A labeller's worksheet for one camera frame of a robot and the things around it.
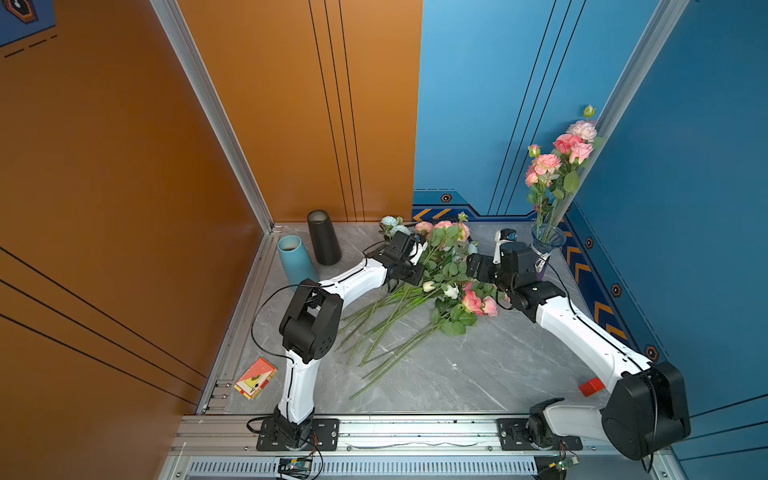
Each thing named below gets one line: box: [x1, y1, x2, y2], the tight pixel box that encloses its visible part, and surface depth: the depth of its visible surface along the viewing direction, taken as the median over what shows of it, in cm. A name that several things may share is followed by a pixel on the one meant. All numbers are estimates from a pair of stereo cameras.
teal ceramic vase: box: [277, 235, 319, 286], surface depth 90 cm
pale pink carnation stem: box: [566, 105, 598, 143], surface depth 83 cm
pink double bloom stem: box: [525, 144, 562, 239], surface depth 82 cm
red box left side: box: [234, 357, 278, 400], surface depth 82 cm
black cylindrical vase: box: [307, 209, 342, 266], surface depth 102 cm
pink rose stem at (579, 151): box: [555, 142, 594, 241], surface depth 79 cm
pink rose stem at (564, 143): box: [552, 133, 582, 241], surface depth 84 cm
